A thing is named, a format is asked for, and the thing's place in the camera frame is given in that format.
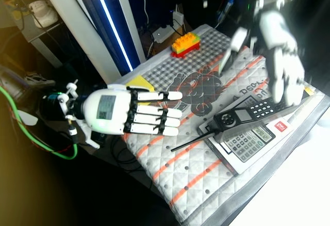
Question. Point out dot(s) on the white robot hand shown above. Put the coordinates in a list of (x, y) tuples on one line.
[(105, 107), (283, 63)]

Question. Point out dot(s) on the black handheld radio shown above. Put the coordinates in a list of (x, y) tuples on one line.
[(232, 119)]

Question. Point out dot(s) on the white calculator box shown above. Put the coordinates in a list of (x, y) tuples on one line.
[(247, 146)]

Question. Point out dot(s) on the yellow block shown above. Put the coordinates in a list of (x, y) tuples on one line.
[(139, 82)]

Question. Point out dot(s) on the white power strip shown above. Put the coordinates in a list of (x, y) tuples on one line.
[(162, 33)]

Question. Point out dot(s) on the orange green red brick toy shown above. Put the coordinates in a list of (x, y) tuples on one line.
[(186, 44)]

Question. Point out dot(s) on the grey quilt with printed bear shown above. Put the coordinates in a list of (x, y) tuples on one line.
[(196, 164)]

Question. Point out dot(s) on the white plug adapter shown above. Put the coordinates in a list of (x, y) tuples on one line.
[(178, 17)]

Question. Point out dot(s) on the white post with blue light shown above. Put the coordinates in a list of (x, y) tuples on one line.
[(85, 30)]

